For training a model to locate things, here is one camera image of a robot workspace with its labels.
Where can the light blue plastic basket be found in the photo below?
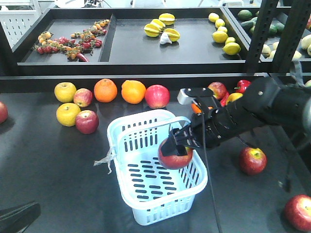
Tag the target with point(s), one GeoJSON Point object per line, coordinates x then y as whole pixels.
{"type": "Point", "coordinates": [153, 192]}

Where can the orange with navel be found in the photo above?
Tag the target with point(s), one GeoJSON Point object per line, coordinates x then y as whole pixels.
{"type": "Point", "coordinates": [197, 109]}

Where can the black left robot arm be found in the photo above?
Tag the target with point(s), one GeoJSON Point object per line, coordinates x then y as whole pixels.
{"type": "Point", "coordinates": [17, 219]}

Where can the yellow starfruit back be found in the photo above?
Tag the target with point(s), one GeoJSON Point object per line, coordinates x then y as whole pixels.
{"type": "Point", "coordinates": [167, 18]}

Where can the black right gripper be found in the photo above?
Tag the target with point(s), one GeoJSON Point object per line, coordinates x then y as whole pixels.
{"type": "Point", "coordinates": [208, 130]}

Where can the red chili pepper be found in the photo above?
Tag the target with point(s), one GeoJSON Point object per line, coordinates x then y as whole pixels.
{"type": "Point", "coordinates": [224, 99]}

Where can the black perforated upright right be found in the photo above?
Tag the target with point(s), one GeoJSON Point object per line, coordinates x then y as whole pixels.
{"type": "Point", "coordinates": [294, 28]}

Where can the yellow apple back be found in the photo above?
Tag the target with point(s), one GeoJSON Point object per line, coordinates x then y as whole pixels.
{"type": "Point", "coordinates": [65, 91]}

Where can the orange of pair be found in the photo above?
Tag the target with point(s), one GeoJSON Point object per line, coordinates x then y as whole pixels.
{"type": "Point", "coordinates": [105, 90]}
{"type": "Point", "coordinates": [133, 91]}

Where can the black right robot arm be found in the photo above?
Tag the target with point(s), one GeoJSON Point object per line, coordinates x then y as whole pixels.
{"type": "Point", "coordinates": [265, 102]}

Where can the yellow starfruit left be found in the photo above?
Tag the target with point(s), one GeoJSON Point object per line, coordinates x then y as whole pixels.
{"type": "Point", "coordinates": [151, 30]}

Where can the orange right of pair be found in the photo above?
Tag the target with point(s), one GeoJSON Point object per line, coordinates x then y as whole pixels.
{"type": "Point", "coordinates": [133, 91]}

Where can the orange left of pair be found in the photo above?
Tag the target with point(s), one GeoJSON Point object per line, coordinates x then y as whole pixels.
{"type": "Point", "coordinates": [105, 90]}

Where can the white garlic bulb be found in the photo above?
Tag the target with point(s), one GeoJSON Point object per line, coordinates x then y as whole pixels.
{"type": "Point", "coordinates": [164, 39]}

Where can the dark red small apple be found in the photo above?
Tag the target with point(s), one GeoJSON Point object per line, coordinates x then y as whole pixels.
{"type": "Point", "coordinates": [87, 122]}

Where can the pink red small apple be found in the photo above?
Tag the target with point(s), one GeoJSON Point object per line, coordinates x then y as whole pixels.
{"type": "Point", "coordinates": [83, 97]}

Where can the cherry tomato vine pile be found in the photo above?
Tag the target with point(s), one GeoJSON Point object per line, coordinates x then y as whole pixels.
{"type": "Point", "coordinates": [76, 46]}

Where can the black wooden produce stand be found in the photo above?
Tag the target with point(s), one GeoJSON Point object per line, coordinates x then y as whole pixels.
{"type": "Point", "coordinates": [42, 161]}

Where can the red yellow mottled apple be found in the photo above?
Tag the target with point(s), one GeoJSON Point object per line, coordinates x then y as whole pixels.
{"type": "Point", "coordinates": [219, 90]}

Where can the yellow starfruit right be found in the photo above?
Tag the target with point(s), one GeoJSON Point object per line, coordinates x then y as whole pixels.
{"type": "Point", "coordinates": [173, 34]}

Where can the yellow round apple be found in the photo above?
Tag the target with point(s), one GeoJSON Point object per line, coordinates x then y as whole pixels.
{"type": "Point", "coordinates": [233, 97]}

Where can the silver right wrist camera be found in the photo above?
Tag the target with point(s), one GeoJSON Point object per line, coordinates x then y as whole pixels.
{"type": "Point", "coordinates": [188, 95]}

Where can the large red apple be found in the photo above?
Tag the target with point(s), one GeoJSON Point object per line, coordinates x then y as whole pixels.
{"type": "Point", "coordinates": [157, 96]}

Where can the yellow starfruit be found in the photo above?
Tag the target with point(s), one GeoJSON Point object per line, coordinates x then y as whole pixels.
{"type": "Point", "coordinates": [151, 30]}
{"type": "Point", "coordinates": [167, 18]}
{"type": "Point", "coordinates": [173, 34]}

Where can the yellow apple front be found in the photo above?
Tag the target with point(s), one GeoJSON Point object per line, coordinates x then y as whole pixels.
{"type": "Point", "coordinates": [66, 114]}

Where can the red bell pepper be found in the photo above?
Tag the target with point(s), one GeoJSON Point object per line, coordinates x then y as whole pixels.
{"type": "Point", "coordinates": [241, 86]}

